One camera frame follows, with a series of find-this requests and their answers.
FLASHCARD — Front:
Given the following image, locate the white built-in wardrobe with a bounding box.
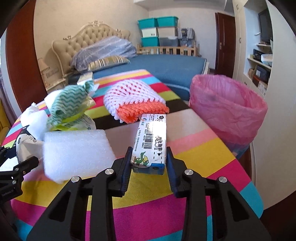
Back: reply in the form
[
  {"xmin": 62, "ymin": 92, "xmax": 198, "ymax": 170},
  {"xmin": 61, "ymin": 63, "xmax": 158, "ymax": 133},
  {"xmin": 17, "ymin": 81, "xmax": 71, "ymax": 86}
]
[{"xmin": 232, "ymin": 1, "xmax": 295, "ymax": 208}]

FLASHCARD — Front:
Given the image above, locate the small beige carton box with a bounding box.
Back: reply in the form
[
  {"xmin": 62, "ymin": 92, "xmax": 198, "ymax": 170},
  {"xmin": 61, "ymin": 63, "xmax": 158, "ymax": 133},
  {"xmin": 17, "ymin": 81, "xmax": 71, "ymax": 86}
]
[{"xmin": 77, "ymin": 72, "xmax": 94, "ymax": 85}]

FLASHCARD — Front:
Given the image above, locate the beige tufted headboard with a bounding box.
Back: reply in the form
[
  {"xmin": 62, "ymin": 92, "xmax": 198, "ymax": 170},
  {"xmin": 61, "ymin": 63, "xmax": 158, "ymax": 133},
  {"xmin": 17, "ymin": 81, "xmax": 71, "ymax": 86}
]
[{"xmin": 52, "ymin": 20, "xmax": 131, "ymax": 77}]

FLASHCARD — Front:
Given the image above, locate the cream bedside table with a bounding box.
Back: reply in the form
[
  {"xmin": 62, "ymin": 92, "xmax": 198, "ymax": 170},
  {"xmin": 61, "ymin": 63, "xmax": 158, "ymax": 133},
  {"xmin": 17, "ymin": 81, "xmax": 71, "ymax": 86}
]
[{"xmin": 46, "ymin": 78, "xmax": 68, "ymax": 94}]

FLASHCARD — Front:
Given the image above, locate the checked black white bag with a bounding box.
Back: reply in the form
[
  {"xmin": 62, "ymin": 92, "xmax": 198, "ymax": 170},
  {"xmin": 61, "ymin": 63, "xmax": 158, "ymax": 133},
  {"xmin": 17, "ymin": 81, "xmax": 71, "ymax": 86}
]
[{"xmin": 177, "ymin": 27, "xmax": 196, "ymax": 40}]

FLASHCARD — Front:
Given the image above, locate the dark red door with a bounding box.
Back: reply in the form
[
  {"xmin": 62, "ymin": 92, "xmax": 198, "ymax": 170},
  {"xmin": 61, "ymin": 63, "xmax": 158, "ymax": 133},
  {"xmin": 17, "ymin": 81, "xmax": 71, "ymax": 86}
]
[{"xmin": 215, "ymin": 13, "xmax": 236, "ymax": 78}]

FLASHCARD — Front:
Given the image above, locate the striped yellow pillow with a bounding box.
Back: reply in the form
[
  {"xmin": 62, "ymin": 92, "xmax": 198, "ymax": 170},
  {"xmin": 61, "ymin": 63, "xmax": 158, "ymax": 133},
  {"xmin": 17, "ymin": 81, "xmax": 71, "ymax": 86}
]
[{"xmin": 87, "ymin": 55, "xmax": 130, "ymax": 71}]

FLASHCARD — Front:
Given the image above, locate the orange foam fruit net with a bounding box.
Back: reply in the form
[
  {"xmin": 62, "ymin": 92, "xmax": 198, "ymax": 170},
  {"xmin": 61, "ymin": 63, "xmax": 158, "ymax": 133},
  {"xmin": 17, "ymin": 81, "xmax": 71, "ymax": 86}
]
[{"xmin": 117, "ymin": 100, "xmax": 170, "ymax": 123}]

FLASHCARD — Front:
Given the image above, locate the white printed plastic bag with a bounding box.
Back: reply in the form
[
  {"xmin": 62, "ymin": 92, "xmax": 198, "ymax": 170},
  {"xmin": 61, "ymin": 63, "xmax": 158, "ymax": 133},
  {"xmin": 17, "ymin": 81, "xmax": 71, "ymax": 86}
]
[{"xmin": 16, "ymin": 126, "xmax": 44, "ymax": 163}]

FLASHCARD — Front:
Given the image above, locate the grey striped duvet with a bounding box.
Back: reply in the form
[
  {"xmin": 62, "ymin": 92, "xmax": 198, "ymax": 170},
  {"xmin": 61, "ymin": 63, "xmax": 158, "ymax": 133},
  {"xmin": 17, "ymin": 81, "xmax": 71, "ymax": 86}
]
[{"xmin": 70, "ymin": 36, "xmax": 137, "ymax": 72}]

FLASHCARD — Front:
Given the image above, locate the white storage box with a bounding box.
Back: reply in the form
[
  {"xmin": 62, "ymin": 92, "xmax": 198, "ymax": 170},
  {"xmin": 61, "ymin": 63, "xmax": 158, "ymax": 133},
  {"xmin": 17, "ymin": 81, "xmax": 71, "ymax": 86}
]
[{"xmin": 141, "ymin": 27, "xmax": 158, "ymax": 38}]

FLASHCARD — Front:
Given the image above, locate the green chevron cloth wad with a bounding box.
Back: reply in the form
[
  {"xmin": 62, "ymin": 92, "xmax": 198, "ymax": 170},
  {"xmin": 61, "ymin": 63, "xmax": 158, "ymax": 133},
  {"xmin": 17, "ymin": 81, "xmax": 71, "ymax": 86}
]
[{"xmin": 45, "ymin": 80, "xmax": 98, "ymax": 131}]

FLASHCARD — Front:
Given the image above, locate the white foam block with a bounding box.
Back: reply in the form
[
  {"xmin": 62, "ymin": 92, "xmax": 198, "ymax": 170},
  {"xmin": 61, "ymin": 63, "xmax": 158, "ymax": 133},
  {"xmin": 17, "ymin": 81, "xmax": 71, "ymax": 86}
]
[{"xmin": 43, "ymin": 130, "xmax": 115, "ymax": 183}]

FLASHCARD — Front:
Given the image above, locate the teal storage box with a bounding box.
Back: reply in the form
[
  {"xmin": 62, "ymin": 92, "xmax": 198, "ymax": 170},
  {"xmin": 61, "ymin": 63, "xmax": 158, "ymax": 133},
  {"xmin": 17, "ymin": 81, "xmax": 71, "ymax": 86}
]
[
  {"xmin": 138, "ymin": 18, "xmax": 159, "ymax": 30},
  {"xmin": 157, "ymin": 16, "xmax": 179, "ymax": 27},
  {"xmin": 142, "ymin": 36, "xmax": 159, "ymax": 47}
]

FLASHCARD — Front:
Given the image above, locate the black television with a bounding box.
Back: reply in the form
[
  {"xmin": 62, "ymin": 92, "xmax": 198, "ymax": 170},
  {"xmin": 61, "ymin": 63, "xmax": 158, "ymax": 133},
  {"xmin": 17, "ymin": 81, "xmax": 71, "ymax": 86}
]
[{"xmin": 258, "ymin": 9, "xmax": 273, "ymax": 43}]

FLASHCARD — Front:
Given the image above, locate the white green printed carton box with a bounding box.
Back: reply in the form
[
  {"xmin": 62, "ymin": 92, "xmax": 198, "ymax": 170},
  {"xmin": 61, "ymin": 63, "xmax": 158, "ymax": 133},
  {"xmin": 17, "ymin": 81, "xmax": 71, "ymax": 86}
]
[{"xmin": 130, "ymin": 113, "xmax": 167, "ymax": 175}]

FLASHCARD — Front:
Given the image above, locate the teal storage box top left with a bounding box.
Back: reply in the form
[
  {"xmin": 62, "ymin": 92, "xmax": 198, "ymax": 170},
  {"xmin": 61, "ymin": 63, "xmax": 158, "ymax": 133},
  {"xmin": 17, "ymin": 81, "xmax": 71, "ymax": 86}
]
[{"xmin": 138, "ymin": 18, "xmax": 159, "ymax": 30}]

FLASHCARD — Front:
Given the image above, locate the teal storage box bottom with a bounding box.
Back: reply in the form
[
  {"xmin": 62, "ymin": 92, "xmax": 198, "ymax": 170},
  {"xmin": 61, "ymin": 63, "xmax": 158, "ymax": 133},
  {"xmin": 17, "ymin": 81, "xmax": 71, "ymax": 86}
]
[{"xmin": 142, "ymin": 36, "xmax": 159, "ymax": 47}]

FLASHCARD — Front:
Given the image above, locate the beige storage box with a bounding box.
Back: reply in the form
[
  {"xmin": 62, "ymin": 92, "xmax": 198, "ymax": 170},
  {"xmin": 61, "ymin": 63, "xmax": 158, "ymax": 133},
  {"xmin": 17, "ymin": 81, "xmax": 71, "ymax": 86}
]
[{"xmin": 157, "ymin": 27, "xmax": 178, "ymax": 38}]

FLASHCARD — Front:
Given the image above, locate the teal storage box top right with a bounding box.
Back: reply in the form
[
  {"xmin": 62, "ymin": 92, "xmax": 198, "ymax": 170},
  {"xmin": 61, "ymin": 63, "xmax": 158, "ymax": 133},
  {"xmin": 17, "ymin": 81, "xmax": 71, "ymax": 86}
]
[{"xmin": 157, "ymin": 16, "xmax": 179, "ymax": 27}]

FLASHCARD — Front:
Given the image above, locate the white pink foam fruit net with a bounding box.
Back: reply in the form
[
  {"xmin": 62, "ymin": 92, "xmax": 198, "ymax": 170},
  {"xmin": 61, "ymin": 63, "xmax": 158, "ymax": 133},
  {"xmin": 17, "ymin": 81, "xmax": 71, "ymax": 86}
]
[{"xmin": 103, "ymin": 79, "xmax": 166, "ymax": 123}]

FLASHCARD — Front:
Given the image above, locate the grey storage box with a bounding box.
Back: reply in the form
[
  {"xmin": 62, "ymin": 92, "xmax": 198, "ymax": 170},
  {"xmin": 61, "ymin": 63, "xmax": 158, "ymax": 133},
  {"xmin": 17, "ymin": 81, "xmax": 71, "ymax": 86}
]
[{"xmin": 159, "ymin": 36, "xmax": 179, "ymax": 47}]

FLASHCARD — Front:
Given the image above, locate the bed with blue sheet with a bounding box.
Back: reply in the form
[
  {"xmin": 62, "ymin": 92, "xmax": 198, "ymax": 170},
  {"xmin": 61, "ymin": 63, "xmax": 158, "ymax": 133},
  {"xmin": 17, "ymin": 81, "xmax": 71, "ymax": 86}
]
[{"xmin": 68, "ymin": 54, "xmax": 210, "ymax": 100}]

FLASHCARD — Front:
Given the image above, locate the colourful striped table cloth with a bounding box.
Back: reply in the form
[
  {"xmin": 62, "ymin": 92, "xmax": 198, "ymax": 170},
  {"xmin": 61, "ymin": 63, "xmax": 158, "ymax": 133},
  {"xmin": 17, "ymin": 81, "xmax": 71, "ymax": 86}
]
[{"xmin": 11, "ymin": 69, "xmax": 263, "ymax": 240}]

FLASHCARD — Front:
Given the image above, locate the wooden crib rail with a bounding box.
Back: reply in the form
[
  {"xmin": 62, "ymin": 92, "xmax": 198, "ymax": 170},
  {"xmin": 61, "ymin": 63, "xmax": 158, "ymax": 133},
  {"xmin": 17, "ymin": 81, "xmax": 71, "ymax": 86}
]
[{"xmin": 137, "ymin": 44, "xmax": 201, "ymax": 57}]

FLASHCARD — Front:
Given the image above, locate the pink lined trash bin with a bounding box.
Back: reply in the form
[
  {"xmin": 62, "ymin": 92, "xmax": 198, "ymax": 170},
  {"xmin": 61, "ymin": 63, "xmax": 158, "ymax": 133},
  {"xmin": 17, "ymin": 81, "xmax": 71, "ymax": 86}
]
[{"xmin": 189, "ymin": 74, "xmax": 268, "ymax": 158}]

